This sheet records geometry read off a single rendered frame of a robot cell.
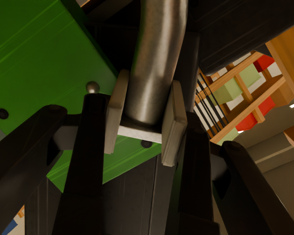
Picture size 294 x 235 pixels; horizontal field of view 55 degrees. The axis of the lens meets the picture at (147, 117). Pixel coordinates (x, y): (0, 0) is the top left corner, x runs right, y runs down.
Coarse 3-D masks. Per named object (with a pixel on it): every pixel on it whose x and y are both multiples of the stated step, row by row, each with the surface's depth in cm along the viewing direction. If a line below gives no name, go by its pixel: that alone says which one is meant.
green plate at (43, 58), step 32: (0, 0) 20; (32, 0) 20; (64, 0) 20; (0, 32) 21; (32, 32) 21; (64, 32) 21; (0, 64) 22; (32, 64) 22; (64, 64) 22; (96, 64) 22; (0, 96) 23; (32, 96) 23; (64, 96) 23; (0, 128) 25; (64, 160) 26; (128, 160) 25
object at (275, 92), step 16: (240, 64) 333; (256, 64) 363; (208, 80) 369; (224, 80) 317; (240, 80) 334; (256, 80) 350; (272, 80) 408; (208, 96) 302; (224, 96) 335; (256, 96) 377; (272, 96) 383; (288, 96) 378; (208, 112) 297; (224, 112) 376; (240, 112) 321; (256, 112) 337; (224, 128) 304; (240, 128) 346
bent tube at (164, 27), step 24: (144, 0) 17; (168, 0) 16; (144, 24) 18; (168, 24) 17; (144, 48) 18; (168, 48) 18; (144, 72) 18; (168, 72) 19; (144, 96) 19; (120, 120) 20; (144, 120) 20
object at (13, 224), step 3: (21, 210) 583; (18, 213) 574; (21, 213) 629; (21, 216) 626; (12, 222) 557; (15, 222) 563; (9, 225) 549; (12, 225) 554; (15, 225) 560; (6, 228) 539; (9, 228) 545; (12, 228) 550; (6, 231) 537; (9, 231) 542; (3, 234) 529; (6, 234) 533
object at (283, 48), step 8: (288, 32) 87; (272, 40) 88; (280, 40) 88; (288, 40) 88; (272, 48) 91; (280, 48) 89; (288, 48) 88; (280, 56) 89; (288, 56) 89; (280, 64) 93; (288, 64) 89; (288, 72) 90; (288, 80) 94
